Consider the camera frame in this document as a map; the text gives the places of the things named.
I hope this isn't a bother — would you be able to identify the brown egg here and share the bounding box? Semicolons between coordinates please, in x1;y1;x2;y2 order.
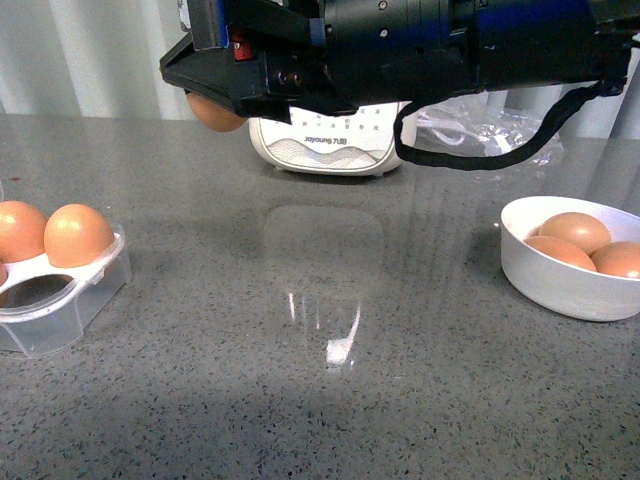
44;204;114;268
524;236;596;272
186;93;247;133
0;200;48;263
591;241;640;279
538;212;612;256

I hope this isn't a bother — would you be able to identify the white round bowl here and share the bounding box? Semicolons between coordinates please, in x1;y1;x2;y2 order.
501;196;639;322

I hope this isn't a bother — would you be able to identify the white power cable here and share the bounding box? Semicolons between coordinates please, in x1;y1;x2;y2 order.
416;110;469;148

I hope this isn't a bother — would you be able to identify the brown egg in box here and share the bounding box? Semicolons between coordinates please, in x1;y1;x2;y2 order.
44;204;114;268
0;200;48;263

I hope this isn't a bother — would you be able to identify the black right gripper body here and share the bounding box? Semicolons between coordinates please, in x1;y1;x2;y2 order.
160;1;478;121

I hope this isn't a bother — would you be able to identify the clear plastic egg box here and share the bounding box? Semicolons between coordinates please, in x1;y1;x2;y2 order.
0;179;133;359

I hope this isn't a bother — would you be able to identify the clear plastic bag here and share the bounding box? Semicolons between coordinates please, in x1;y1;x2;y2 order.
415;96;542;157

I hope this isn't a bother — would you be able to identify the black sleeved cable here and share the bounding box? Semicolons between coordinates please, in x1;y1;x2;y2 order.
392;74;629;172

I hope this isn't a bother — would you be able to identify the white Joyoung cooker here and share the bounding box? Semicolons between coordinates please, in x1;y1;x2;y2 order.
248;103;404;176

